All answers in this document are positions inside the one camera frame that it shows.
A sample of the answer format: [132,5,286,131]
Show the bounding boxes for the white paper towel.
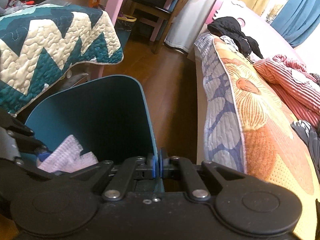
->
[37,135,98,173]

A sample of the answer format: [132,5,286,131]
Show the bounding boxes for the dark teal trash bin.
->
[25,75,164,192]

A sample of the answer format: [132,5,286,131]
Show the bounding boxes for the orange floral bed quilt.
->
[195,33,319,239]

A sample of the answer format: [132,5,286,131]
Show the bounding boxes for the teal cream zigzag quilt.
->
[1,4,123,114]

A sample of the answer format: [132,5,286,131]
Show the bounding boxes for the yellow rimmed basket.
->
[115,14,137,31]

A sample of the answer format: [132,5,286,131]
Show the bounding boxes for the white curtain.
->
[165,0,215,53]

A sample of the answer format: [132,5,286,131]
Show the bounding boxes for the black clothing on bed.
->
[207,16,263,59]

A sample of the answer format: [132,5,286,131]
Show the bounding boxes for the dark wooden chair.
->
[131,0,189,54]

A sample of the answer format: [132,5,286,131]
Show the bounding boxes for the dark patterned clothing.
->
[291,120,319,180]

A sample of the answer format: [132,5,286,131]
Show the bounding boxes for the red striped blanket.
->
[253,54,319,128]

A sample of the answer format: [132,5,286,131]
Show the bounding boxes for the blue curtain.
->
[271,0,320,48]

